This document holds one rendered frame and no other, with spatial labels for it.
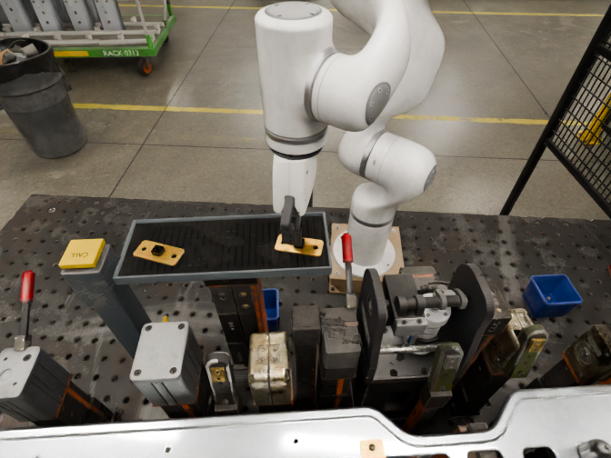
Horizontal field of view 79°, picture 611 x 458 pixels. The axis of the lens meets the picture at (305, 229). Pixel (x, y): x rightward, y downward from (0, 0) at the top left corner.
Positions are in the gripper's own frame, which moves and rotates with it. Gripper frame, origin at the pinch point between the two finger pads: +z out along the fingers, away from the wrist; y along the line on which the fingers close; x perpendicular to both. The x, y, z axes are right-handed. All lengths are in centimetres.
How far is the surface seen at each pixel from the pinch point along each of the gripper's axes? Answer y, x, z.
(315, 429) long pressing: 24.8, 7.9, 22.9
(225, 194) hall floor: -132, -82, 123
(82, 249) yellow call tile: 8.5, -38.0, 6.8
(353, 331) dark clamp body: 10.2, 11.8, 15.2
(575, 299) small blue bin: -29, 73, 46
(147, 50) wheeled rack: -285, -210, 97
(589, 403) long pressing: 11, 53, 23
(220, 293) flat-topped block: 6.3, -14.4, 17.0
